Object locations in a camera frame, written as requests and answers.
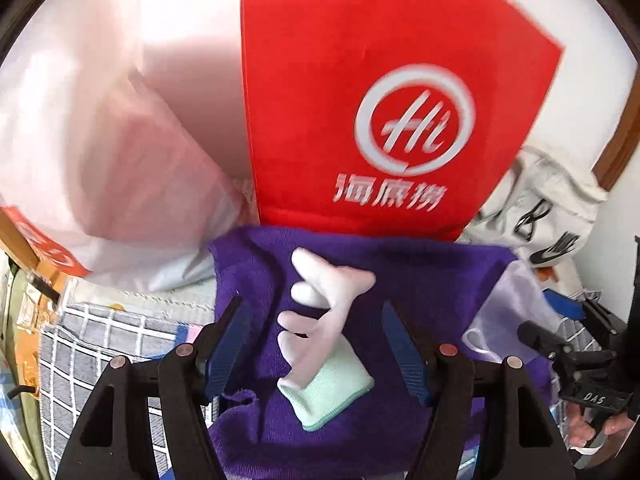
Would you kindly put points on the brown wooden frame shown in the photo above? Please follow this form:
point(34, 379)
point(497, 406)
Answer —
point(625, 145)

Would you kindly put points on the small red printed bag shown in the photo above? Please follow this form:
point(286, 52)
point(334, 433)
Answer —
point(45, 250)

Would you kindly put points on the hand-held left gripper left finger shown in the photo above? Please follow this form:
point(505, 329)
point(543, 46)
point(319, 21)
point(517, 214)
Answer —
point(227, 355)

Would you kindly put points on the white glove with green cuff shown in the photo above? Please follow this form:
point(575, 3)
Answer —
point(325, 385)

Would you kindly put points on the olive green cloth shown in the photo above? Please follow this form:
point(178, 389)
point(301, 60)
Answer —
point(20, 360)

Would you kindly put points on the purple towel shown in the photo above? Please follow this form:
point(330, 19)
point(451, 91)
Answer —
point(260, 270)

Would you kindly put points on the person's right hand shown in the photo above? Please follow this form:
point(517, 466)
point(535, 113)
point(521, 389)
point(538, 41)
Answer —
point(580, 432)

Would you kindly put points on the red paper bag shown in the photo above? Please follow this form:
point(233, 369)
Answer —
point(310, 85)

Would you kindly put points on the light grey waist bag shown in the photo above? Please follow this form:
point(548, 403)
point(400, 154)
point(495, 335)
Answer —
point(545, 185)

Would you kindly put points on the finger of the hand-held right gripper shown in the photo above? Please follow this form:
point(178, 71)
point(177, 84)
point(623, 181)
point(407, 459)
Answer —
point(550, 342)
point(565, 302)

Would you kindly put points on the white translucent plastic bag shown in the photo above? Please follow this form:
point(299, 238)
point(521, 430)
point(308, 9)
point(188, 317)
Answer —
point(100, 160)

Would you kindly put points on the grey checked bed sheet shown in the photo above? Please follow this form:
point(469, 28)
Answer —
point(75, 340)

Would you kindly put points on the translucent frosted pouch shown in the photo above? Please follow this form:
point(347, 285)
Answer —
point(515, 305)

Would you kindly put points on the small orange object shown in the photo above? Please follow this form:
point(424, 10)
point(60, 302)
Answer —
point(546, 273)

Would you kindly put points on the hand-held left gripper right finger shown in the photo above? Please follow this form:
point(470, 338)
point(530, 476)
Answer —
point(405, 355)

